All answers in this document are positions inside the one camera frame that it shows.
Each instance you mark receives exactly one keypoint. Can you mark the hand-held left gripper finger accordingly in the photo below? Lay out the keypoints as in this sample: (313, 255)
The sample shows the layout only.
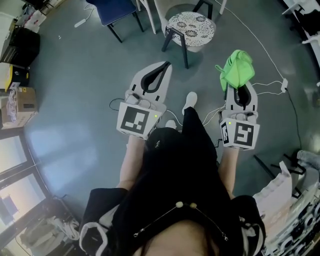
(148, 75)
(160, 81)

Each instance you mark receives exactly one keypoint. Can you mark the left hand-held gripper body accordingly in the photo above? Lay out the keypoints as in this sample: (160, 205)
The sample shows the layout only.
(133, 119)

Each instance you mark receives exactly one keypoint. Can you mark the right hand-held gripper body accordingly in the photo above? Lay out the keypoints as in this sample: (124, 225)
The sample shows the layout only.
(245, 132)

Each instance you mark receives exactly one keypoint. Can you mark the green cloth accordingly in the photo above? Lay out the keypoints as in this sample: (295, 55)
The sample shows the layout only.
(236, 68)

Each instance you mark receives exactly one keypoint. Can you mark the floral cushion chair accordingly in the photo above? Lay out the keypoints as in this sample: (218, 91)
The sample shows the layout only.
(191, 27)

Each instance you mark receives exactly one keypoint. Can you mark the person's right forearm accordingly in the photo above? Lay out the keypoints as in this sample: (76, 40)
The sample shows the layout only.
(226, 172)

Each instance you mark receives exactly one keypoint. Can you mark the person's left forearm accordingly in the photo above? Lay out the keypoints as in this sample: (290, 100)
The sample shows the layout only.
(131, 162)

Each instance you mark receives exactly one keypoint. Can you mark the white chair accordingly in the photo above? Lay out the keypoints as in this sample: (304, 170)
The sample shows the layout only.
(150, 15)

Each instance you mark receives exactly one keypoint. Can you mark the black chair base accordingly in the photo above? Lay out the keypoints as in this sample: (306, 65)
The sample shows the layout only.
(292, 172)

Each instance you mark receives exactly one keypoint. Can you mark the blue padded chair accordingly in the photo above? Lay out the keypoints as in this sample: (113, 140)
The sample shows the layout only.
(115, 11)

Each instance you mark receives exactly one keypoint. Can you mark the black office chair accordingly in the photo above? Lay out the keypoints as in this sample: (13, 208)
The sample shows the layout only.
(308, 25)

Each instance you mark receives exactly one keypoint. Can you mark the person's white shoe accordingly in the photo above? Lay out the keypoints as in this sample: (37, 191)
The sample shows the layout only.
(190, 100)
(170, 123)

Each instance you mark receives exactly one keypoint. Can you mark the white power adapter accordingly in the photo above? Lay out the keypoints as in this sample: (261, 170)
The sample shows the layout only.
(284, 85)

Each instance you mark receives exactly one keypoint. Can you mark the white crumpled sheet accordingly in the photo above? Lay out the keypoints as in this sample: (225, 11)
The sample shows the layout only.
(275, 190)

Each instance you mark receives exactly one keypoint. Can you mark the person's black clothing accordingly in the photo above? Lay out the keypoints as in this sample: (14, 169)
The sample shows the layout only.
(180, 165)

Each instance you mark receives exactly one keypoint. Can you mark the white power strip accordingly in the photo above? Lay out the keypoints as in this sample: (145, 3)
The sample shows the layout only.
(80, 23)

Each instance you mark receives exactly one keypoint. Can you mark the white table leg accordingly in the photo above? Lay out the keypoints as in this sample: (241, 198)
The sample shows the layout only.
(222, 6)

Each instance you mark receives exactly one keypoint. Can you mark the open cardboard box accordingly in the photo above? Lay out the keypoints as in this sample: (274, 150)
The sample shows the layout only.
(18, 106)

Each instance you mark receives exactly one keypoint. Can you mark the yellow and black box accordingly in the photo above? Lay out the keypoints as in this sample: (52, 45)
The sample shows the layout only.
(15, 76)

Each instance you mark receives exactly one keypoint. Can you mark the white plastic bags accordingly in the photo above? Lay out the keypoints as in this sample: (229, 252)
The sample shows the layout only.
(31, 18)

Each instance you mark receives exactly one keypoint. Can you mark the black storage crate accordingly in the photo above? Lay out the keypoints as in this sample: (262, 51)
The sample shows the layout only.
(21, 47)

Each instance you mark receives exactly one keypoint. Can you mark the glass window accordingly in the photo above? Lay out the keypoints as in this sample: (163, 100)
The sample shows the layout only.
(17, 187)

